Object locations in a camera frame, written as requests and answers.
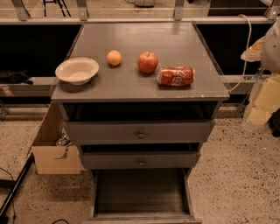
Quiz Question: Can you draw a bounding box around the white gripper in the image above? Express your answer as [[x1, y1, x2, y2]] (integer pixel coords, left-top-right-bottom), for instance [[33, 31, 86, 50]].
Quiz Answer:
[[241, 19, 280, 131]]

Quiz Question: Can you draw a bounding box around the red coke can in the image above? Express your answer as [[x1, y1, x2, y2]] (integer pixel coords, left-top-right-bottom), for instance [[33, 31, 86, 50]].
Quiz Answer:
[[157, 66, 195, 87]]

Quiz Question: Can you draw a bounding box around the grey drawer cabinet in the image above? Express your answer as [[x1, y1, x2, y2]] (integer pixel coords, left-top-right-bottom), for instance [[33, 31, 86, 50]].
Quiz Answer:
[[50, 22, 230, 176]]

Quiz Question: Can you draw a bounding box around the grey open bottom drawer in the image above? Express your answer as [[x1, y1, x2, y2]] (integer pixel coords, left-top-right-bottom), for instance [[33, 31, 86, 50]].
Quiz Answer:
[[81, 168, 202, 224]]

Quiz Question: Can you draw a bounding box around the grey top drawer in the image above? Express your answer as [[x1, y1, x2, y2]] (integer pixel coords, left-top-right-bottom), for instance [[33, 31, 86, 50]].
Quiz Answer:
[[64, 121, 214, 145]]

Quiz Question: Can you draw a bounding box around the grey middle drawer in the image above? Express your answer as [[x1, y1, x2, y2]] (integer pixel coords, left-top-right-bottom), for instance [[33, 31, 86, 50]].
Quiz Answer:
[[80, 151, 200, 170]]

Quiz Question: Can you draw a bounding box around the red apple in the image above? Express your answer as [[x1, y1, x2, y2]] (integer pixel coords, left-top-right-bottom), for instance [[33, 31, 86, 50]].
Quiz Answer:
[[137, 51, 158, 74]]

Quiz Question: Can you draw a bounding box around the orange fruit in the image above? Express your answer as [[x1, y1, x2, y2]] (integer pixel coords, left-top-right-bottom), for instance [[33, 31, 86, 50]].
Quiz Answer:
[[107, 50, 122, 66]]

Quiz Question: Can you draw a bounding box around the white bowl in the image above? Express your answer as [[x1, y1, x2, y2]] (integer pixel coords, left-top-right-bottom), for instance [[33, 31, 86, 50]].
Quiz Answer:
[[55, 58, 99, 85]]

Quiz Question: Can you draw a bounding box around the cardboard box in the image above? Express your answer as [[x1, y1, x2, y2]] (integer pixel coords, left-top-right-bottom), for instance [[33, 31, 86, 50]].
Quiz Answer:
[[31, 103, 82, 174]]

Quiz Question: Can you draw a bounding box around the black bag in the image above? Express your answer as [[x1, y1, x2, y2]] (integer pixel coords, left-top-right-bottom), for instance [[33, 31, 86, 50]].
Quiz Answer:
[[0, 70, 33, 85]]

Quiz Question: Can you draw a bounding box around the black pole on floor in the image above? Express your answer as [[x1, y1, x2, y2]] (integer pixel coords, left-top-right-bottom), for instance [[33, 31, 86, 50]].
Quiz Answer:
[[0, 154, 34, 224]]

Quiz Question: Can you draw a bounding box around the metal railing frame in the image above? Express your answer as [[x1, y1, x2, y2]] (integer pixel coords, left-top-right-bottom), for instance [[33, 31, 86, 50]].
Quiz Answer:
[[0, 0, 280, 25]]

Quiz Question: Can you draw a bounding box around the white cable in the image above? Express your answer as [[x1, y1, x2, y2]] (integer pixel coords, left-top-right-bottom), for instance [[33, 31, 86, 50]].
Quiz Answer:
[[227, 13, 253, 95]]

